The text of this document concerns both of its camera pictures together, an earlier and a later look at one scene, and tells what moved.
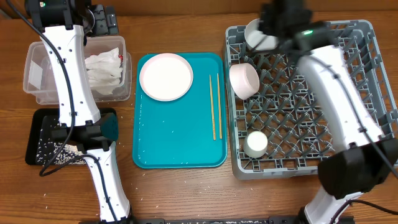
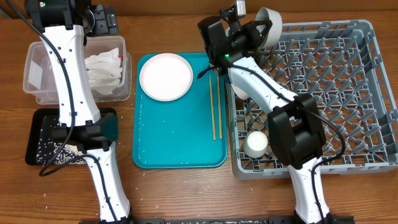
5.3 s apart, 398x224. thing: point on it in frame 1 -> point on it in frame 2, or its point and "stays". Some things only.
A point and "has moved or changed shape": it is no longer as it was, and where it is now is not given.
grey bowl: x=257 y=40 has moved or changed shape
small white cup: x=255 y=144 stays
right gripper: x=264 y=20 -> x=249 y=32
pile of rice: x=47 y=149 stays
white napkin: x=105 y=71 stays
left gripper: x=102 y=27 stays
